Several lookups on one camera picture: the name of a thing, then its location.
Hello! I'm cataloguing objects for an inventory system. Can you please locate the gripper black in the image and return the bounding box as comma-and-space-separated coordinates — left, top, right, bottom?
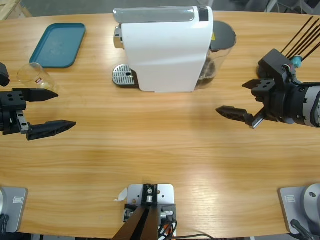
0, 88, 77, 141
215, 78, 305, 130

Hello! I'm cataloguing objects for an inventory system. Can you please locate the clear drinking glass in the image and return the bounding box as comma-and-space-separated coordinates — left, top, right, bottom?
16, 62, 61, 93

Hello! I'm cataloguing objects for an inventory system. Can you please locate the blue coffee capsule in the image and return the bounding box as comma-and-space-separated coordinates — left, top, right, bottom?
289, 55, 304, 68

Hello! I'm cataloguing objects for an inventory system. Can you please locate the silver coffee machine lever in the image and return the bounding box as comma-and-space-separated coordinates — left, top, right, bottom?
112, 6, 200, 24

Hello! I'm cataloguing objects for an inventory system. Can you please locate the white capsule coffee machine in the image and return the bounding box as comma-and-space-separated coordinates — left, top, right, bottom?
111, 5, 215, 94

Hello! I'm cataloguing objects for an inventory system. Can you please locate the black capsule holder with rods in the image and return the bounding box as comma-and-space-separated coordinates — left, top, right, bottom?
256, 16, 320, 79

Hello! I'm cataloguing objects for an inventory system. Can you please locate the clear water tank black lid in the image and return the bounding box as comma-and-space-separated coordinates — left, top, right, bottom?
194, 20, 237, 91

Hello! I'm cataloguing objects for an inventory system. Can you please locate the teal plastic tray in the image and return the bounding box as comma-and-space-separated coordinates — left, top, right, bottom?
29, 22, 87, 69

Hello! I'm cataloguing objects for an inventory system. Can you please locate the metal drip tray grate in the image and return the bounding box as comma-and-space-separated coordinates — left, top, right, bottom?
111, 64, 140, 90

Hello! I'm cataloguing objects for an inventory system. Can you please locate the wooden pallet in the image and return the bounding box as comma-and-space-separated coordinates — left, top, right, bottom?
0, 0, 33, 21

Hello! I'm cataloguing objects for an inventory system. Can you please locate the white paper scrap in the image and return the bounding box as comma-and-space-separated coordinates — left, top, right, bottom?
113, 187, 129, 202

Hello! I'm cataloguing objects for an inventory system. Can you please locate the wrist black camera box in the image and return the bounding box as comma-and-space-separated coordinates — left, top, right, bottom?
258, 48, 299, 85
0, 62, 11, 88

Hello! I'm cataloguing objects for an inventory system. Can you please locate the white background metal frame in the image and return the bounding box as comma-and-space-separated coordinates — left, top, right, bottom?
264, 0, 320, 15

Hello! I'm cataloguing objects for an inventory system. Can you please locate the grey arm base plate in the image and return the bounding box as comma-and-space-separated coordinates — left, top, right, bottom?
0, 186, 29, 234
278, 183, 320, 236

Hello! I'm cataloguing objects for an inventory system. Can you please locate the black base cable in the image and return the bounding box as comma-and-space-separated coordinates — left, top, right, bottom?
289, 219, 316, 240
0, 213, 10, 234

